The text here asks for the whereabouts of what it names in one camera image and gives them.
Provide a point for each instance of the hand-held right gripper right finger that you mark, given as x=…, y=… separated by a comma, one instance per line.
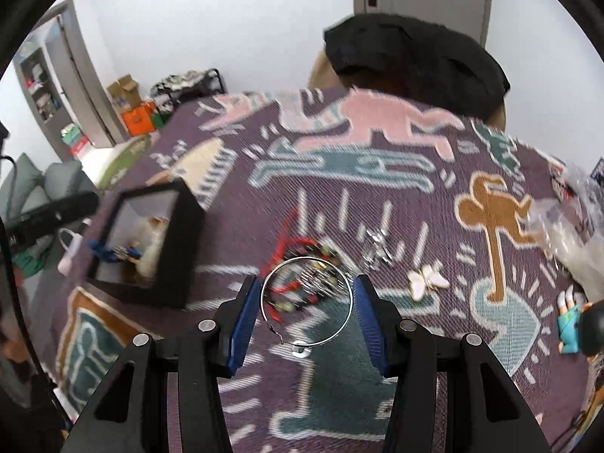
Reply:
x=371, y=325

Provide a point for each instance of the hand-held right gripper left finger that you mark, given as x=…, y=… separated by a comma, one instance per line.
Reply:
x=242, y=325

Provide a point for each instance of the black jewelry box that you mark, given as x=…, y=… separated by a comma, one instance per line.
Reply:
x=186, y=240

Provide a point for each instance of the white butterfly hair clip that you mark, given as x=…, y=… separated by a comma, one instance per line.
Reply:
x=427, y=281

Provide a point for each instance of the silver earring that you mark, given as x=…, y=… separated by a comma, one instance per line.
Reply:
x=377, y=247

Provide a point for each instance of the printed blanket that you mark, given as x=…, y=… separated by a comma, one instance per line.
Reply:
x=377, y=174

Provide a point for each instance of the cartoon figure toy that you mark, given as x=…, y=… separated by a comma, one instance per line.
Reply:
x=573, y=321

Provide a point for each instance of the clear plastic bag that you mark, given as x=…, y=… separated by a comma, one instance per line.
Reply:
x=568, y=226

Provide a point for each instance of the orange box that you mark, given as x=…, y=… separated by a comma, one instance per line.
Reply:
x=138, y=120

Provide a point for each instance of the black metal rack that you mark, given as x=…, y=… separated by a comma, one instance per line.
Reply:
x=188, y=86

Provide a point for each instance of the grey sofa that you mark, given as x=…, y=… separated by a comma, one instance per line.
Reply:
x=37, y=188

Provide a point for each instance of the cardboard box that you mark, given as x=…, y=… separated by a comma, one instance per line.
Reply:
x=125, y=89

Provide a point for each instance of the black cloth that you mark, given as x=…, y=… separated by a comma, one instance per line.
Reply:
x=415, y=61

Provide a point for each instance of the grey bookshelf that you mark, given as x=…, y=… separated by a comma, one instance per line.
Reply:
x=52, y=94

